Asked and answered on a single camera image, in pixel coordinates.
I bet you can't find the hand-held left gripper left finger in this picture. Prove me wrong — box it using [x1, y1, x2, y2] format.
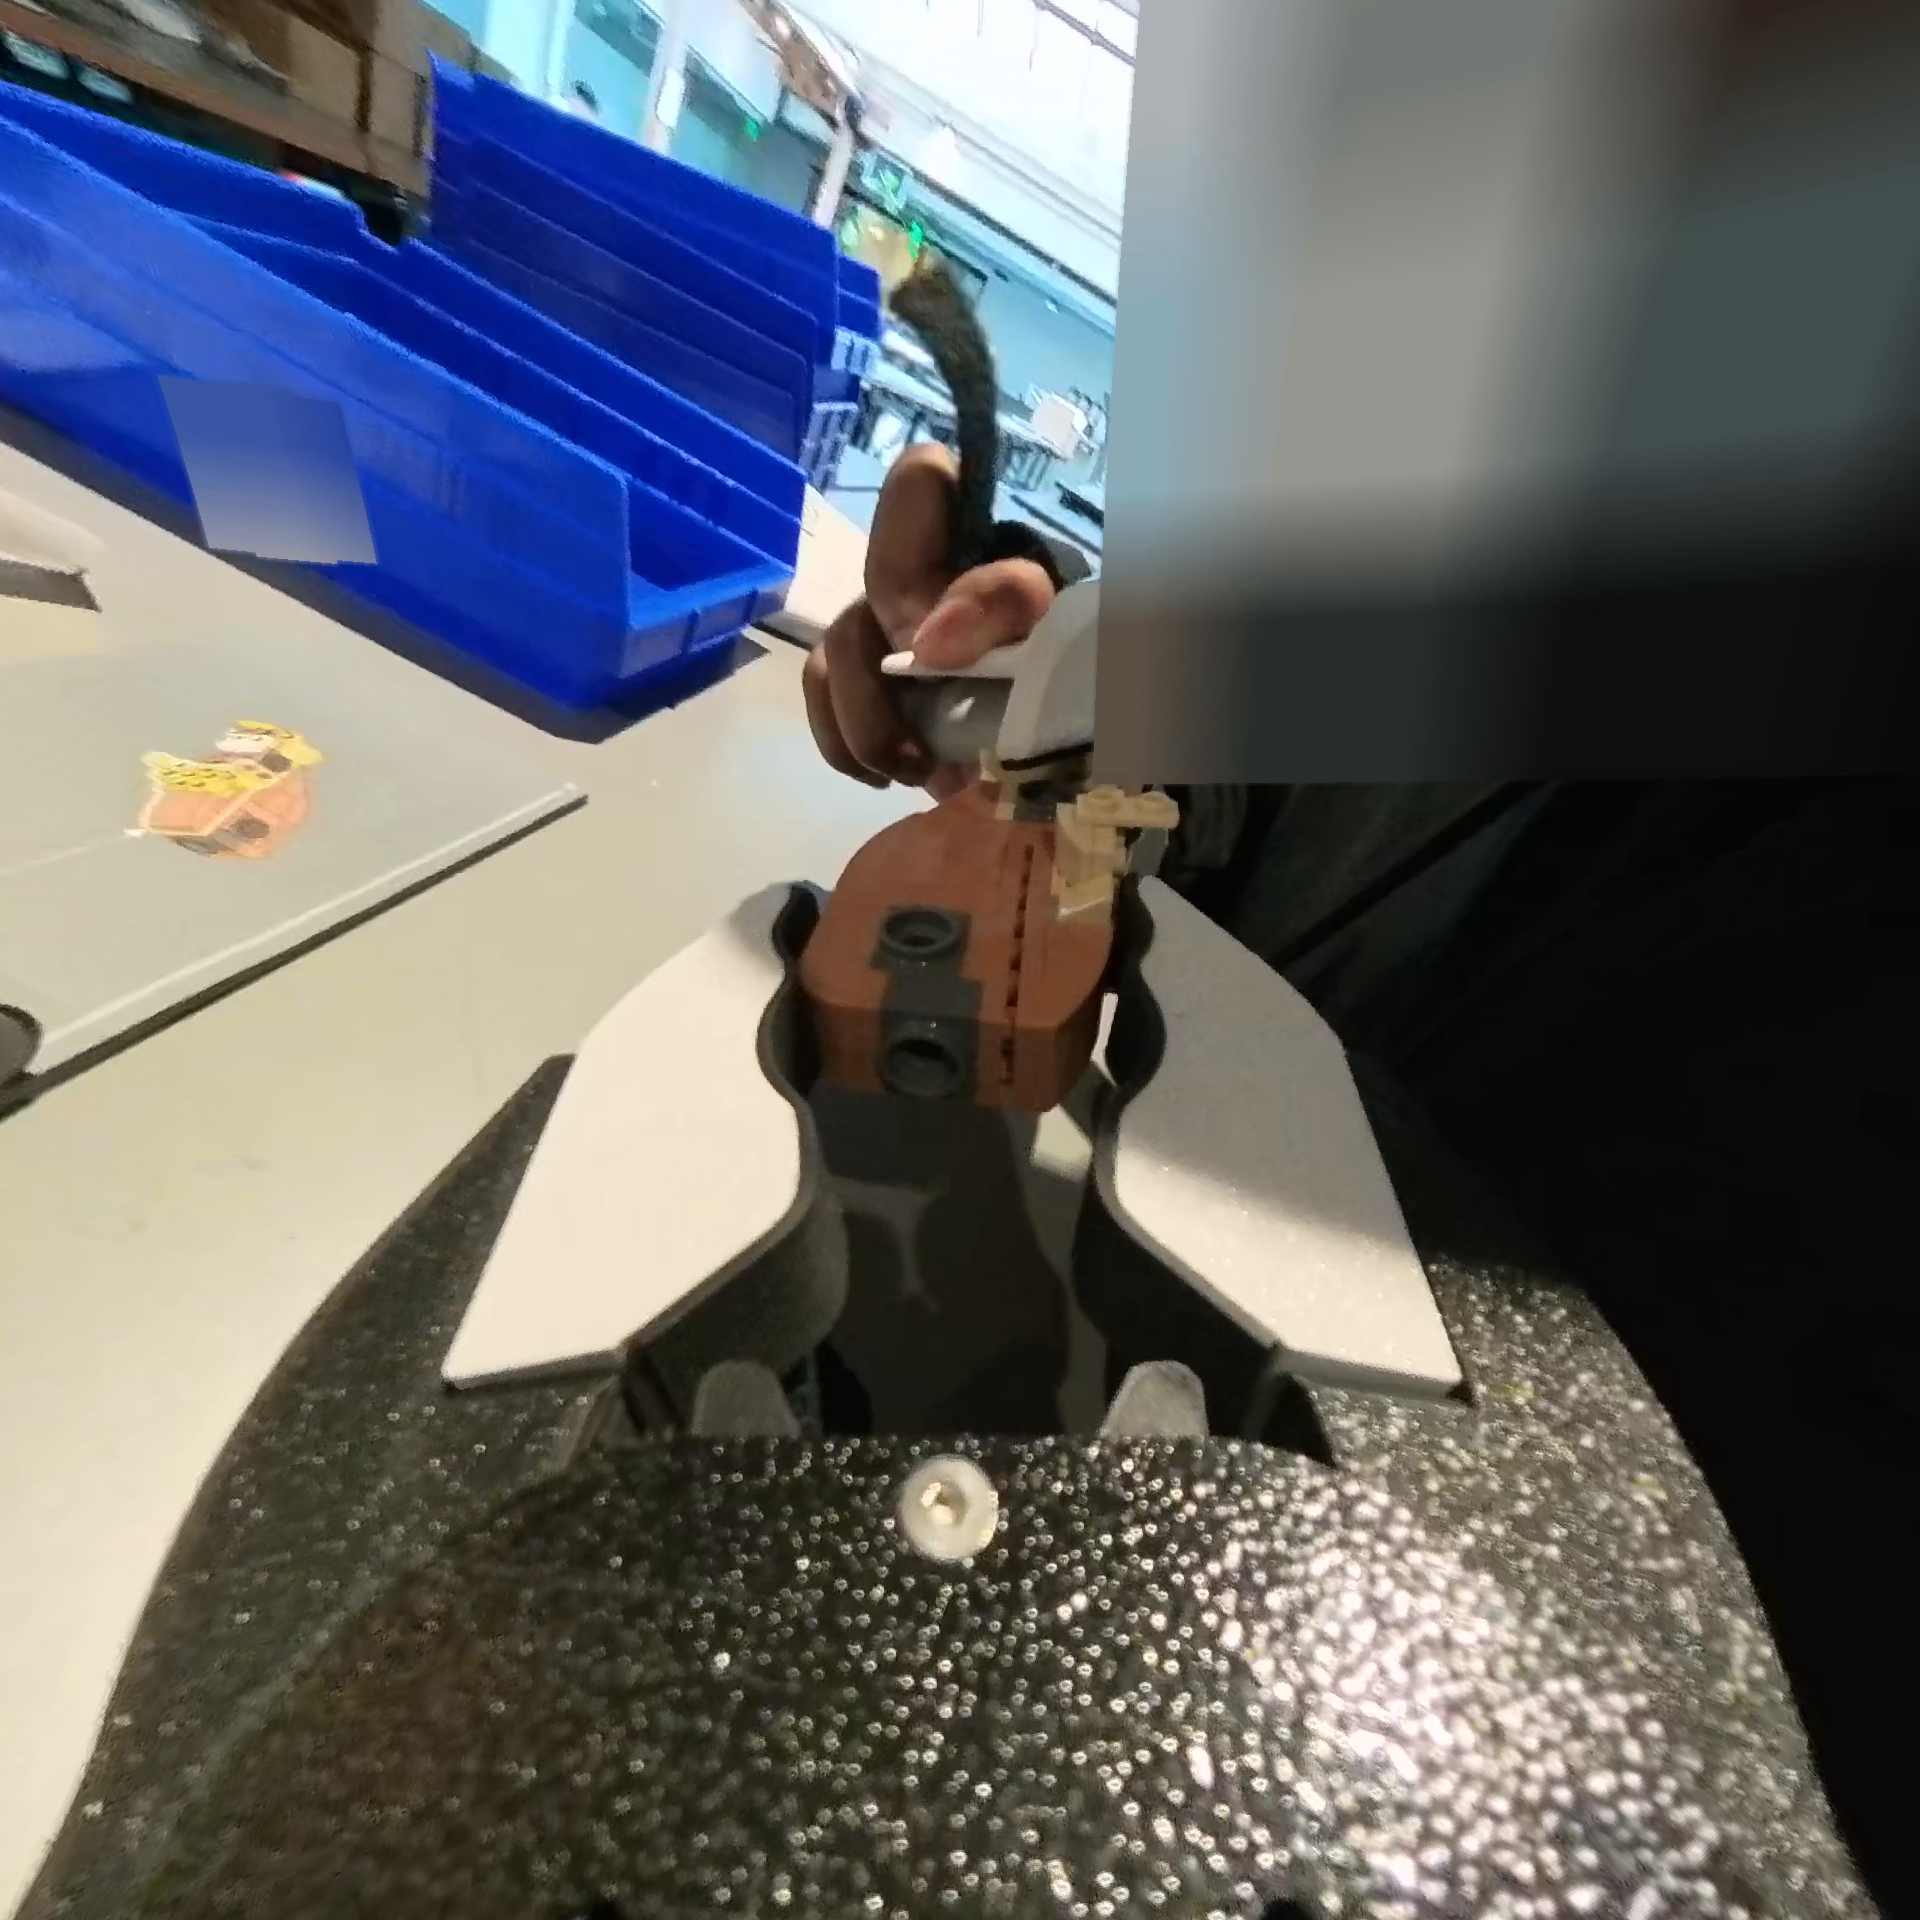
[444, 881, 828, 1389]

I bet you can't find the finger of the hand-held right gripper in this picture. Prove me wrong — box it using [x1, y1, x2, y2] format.
[991, 581, 1100, 768]

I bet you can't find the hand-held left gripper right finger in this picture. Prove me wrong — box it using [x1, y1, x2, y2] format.
[1092, 878, 1463, 1407]

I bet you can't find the tan brick assembly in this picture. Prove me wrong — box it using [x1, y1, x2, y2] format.
[1050, 787, 1178, 925]

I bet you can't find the orange and tan brick model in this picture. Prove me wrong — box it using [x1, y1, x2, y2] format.
[793, 780, 1119, 1112]

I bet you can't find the blue plastic bin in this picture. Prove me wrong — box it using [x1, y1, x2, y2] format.
[426, 53, 891, 497]
[0, 78, 801, 715]

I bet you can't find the grey desk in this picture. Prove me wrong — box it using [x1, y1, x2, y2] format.
[0, 435, 1097, 1920]

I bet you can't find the person's right hand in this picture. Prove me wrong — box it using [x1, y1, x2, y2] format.
[803, 442, 1055, 803]

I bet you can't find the grey instruction booklet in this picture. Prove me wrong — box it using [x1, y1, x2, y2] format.
[0, 435, 590, 1121]

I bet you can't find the brown cardboard panel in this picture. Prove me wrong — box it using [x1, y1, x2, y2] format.
[92, 0, 439, 213]

